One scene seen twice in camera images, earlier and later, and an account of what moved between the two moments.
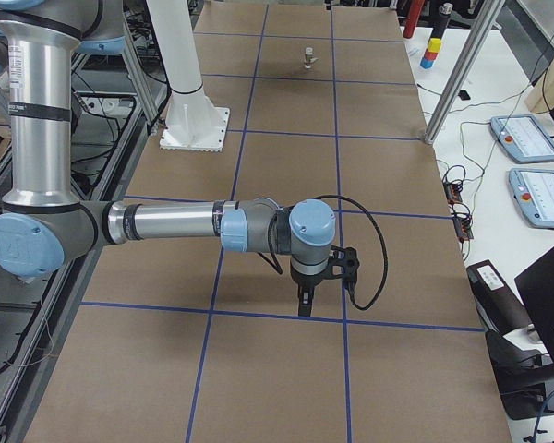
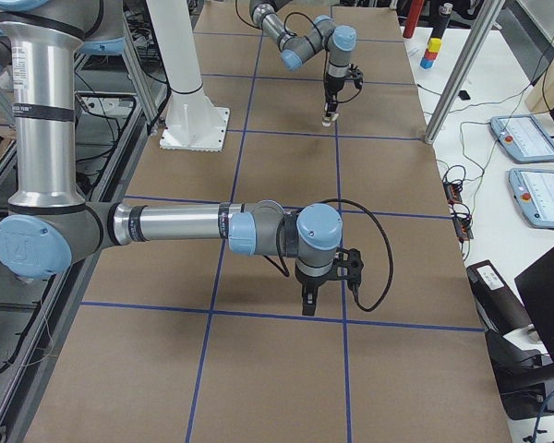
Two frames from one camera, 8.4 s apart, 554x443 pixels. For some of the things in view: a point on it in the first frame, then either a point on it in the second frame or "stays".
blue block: (427, 63) stays
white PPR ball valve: (308, 53) → (327, 121)
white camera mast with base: (194, 124) stays
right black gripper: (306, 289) stays
